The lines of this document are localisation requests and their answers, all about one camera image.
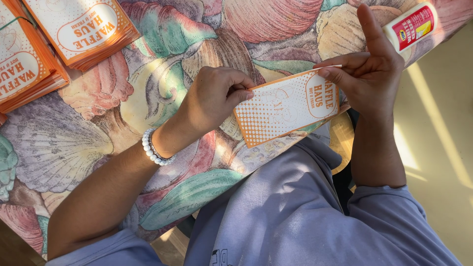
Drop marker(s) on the person's left hand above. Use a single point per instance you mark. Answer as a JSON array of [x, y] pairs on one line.
[[207, 107]]

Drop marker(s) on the person's right hand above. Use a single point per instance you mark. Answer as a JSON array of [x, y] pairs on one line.
[[377, 81]]

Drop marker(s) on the single orange paper bag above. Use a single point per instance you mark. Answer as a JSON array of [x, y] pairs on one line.
[[281, 111]]

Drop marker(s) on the white glue stick red label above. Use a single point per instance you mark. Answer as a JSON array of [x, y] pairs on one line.
[[410, 27]]

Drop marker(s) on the floral shell print tablecloth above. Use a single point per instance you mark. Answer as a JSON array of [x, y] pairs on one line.
[[155, 44]]

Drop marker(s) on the person's lavender shirt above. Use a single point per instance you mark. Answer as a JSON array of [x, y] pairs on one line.
[[288, 210]]

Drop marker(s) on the stack of orange paper bags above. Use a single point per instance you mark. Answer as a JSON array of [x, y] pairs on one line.
[[88, 29]]

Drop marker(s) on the banded stack of orange bags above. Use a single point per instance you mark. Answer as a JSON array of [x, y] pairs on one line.
[[22, 70]]

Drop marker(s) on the green rubber band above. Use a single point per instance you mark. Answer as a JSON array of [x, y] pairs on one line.
[[14, 20]]

